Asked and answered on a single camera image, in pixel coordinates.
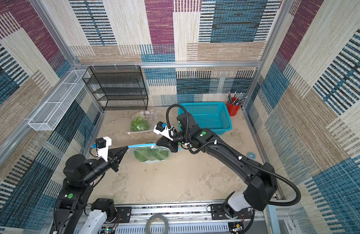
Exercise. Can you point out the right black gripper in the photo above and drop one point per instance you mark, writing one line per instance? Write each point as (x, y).
(173, 142)

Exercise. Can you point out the clear blue-zip bag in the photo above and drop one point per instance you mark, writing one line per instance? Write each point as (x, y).
(132, 148)

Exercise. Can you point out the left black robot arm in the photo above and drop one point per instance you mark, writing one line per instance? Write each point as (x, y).
(82, 176)

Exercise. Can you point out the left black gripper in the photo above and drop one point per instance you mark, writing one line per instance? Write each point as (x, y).
(113, 159)

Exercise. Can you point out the chinese cabbage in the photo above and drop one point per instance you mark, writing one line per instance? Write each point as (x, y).
(160, 154)
(143, 154)

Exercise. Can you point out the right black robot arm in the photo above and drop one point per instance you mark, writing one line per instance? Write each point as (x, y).
(261, 179)

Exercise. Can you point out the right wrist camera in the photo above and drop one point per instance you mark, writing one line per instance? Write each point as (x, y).
(162, 128)

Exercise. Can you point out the clear pink-zip lettuce bag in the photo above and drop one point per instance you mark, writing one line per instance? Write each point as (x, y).
(152, 116)

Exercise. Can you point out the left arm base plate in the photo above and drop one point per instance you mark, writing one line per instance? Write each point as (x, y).
(104, 213)

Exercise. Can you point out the red utensil cup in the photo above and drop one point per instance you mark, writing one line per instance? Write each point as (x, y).
(233, 107)

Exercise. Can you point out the black wire shelf rack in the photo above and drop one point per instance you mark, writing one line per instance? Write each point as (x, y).
(117, 87)

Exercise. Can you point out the teal plastic basket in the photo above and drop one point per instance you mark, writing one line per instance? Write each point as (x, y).
(211, 115)

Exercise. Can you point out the white mesh wall basket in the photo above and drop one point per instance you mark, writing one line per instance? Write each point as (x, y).
(53, 110)

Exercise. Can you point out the grey tape roll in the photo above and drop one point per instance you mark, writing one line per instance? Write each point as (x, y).
(157, 224)

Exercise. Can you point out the metal utensils in cup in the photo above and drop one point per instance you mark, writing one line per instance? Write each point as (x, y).
(240, 97)

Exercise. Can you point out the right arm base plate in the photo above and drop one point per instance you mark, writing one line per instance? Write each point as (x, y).
(221, 211)

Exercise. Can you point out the blue tape roll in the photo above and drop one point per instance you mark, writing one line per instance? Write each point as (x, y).
(251, 155)

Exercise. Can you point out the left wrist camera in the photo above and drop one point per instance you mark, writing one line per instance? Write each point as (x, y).
(102, 147)

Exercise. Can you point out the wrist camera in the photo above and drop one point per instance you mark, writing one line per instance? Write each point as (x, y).
(102, 147)
(162, 128)

